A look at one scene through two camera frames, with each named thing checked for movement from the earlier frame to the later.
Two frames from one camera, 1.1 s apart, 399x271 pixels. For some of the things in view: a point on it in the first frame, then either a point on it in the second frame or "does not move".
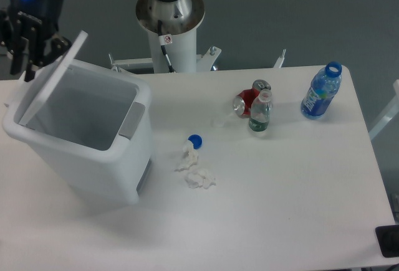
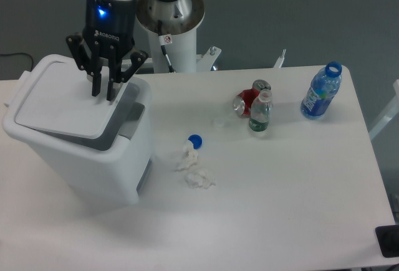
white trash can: (91, 124) does not move
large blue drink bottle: (323, 86) does not move
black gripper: (36, 4) → (108, 30)
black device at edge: (388, 238) does not move
